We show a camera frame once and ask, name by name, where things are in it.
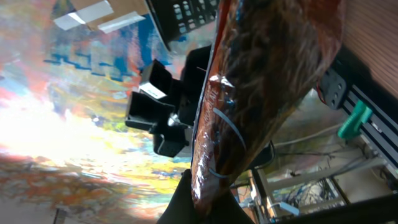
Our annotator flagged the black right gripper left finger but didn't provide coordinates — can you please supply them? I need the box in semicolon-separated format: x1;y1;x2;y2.
157;169;199;224

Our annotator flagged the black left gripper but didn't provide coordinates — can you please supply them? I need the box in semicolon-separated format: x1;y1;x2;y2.
125;60;189;157

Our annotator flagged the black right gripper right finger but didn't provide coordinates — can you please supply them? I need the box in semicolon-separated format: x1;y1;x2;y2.
214;192;254;224

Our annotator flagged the red chocolate bar wrapper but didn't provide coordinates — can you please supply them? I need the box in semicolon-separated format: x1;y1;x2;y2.
192;0;346;217

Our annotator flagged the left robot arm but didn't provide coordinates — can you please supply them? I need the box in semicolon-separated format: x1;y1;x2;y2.
125;46;211;157

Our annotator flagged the grey plastic shopping basket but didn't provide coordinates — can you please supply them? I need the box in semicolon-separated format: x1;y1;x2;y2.
146;0;220;50

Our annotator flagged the cardboard box with tape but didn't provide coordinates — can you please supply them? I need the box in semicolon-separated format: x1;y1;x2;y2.
53;0;149;34

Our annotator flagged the green clip on rail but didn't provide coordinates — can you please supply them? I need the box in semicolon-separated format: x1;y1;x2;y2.
338;100;373;140

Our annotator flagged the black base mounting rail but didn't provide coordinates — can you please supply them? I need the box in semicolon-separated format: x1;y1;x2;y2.
317;46;397;167

